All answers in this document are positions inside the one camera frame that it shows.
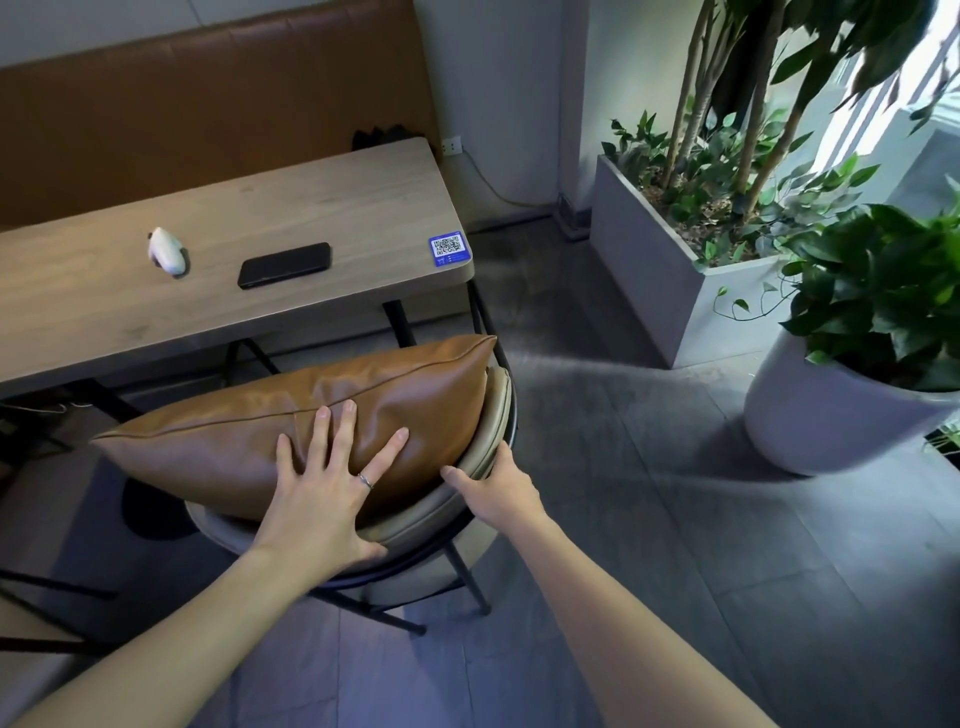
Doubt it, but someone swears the person's right hand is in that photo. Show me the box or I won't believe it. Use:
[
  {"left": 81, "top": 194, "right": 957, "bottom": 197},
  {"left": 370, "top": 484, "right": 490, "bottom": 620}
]
[{"left": 439, "top": 441, "right": 550, "bottom": 531}]

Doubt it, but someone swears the person's left hand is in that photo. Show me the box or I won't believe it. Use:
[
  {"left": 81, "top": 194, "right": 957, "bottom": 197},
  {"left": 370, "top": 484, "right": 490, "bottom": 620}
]
[{"left": 251, "top": 399, "right": 411, "bottom": 585}]

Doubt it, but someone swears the beige round padded chair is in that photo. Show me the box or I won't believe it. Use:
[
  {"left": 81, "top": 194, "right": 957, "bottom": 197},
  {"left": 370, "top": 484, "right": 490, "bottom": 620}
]
[{"left": 183, "top": 281, "right": 520, "bottom": 639}]

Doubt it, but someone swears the brown leather cushion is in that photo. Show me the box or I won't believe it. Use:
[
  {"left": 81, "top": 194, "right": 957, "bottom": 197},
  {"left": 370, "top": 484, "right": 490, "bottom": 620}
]
[{"left": 90, "top": 333, "right": 498, "bottom": 524}]

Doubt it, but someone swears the person's left forearm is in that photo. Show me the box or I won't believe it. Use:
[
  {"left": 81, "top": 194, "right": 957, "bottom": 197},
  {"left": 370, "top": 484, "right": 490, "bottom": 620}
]
[{"left": 0, "top": 543, "right": 339, "bottom": 728}]

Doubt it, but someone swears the person's right forearm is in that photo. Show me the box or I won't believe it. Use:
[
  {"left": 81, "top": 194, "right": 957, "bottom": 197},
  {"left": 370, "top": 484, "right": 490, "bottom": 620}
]
[{"left": 468, "top": 508, "right": 781, "bottom": 728}]

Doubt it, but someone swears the black smartphone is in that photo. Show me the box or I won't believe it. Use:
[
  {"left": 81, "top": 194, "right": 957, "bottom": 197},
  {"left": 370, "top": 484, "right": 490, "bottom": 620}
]
[{"left": 237, "top": 242, "right": 333, "bottom": 291}]

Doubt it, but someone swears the blue code sticker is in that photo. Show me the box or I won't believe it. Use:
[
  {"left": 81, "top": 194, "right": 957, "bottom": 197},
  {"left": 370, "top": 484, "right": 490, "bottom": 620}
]
[{"left": 428, "top": 233, "right": 472, "bottom": 267}]

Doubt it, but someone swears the wooden table with black legs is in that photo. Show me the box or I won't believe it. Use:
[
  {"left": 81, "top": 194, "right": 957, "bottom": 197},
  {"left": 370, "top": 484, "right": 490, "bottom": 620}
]
[{"left": 0, "top": 136, "right": 477, "bottom": 451}]

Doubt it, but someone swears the small white figurine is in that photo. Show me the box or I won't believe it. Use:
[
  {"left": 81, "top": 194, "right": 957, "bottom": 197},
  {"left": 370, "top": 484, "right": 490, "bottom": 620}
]
[{"left": 146, "top": 227, "right": 189, "bottom": 276}]

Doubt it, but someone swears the grey rectangular planter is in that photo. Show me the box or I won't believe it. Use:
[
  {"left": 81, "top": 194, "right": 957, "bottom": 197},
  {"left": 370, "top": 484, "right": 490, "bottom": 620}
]
[{"left": 591, "top": 153, "right": 808, "bottom": 370}]

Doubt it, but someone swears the grey floor outlet box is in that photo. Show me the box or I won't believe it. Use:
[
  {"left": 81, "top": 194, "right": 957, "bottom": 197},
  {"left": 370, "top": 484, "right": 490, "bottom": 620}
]
[{"left": 555, "top": 191, "right": 594, "bottom": 242}]

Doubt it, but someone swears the black item behind table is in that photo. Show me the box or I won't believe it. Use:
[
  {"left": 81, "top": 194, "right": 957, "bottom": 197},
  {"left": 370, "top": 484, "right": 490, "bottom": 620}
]
[{"left": 352, "top": 123, "right": 411, "bottom": 152}]

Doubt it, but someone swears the white round plant pot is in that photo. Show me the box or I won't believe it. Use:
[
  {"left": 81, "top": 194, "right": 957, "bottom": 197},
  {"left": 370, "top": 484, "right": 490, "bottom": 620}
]
[{"left": 744, "top": 326, "right": 960, "bottom": 478}]

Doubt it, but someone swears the brown leather bench backrest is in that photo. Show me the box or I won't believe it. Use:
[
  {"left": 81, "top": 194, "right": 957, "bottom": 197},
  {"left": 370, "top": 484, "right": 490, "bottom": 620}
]
[{"left": 0, "top": 0, "right": 444, "bottom": 234}]

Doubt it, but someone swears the green trailing leafy plant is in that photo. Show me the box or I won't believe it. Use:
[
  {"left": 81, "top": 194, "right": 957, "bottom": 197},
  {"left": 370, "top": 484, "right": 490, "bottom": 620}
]
[{"left": 712, "top": 176, "right": 960, "bottom": 393}]

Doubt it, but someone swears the tall green leafy tree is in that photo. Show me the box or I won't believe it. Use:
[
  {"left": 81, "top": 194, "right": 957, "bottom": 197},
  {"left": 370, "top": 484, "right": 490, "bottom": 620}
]
[{"left": 600, "top": 0, "right": 960, "bottom": 273}]

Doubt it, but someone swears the bright window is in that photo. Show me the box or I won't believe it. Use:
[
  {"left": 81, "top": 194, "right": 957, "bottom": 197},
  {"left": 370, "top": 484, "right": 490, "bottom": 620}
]
[{"left": 813, "top": 0, "right": 960, "bottom": 177}]

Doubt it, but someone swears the black metal chair frame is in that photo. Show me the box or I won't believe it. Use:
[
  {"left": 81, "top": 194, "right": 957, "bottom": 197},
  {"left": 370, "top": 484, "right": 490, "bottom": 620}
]
[{"left": 0, "top": 566, "right": 121, "bottom": 658}]

